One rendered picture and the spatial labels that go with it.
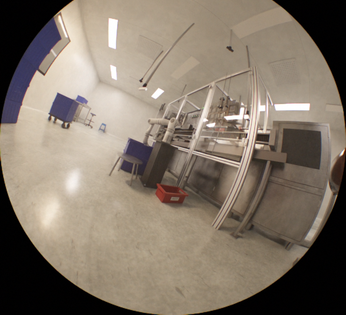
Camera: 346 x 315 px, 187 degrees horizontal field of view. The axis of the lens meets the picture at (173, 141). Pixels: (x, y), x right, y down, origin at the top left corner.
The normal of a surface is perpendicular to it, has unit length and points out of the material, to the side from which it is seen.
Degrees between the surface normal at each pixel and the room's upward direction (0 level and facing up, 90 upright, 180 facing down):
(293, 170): 90
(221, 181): 90
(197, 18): 180
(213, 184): 90
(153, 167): 90
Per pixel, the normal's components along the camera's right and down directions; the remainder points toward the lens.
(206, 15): -0.36, 0.93
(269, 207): -0.82, -0.36
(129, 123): 0.44, 0.09
